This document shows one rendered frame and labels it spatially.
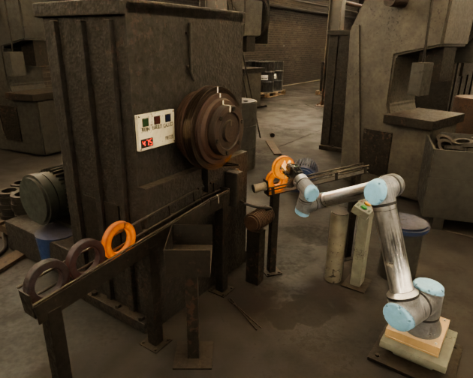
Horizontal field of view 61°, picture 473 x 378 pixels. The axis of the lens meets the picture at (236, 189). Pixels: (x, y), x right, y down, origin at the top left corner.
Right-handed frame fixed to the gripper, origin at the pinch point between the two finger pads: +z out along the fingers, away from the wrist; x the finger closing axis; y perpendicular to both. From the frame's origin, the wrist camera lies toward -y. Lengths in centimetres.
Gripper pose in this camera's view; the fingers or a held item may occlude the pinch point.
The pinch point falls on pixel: (283, 164)
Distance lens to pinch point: 261.8
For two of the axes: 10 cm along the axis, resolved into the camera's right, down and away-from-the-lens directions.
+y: 1.1, -8.1, -5.7
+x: -9.3, 1.3, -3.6
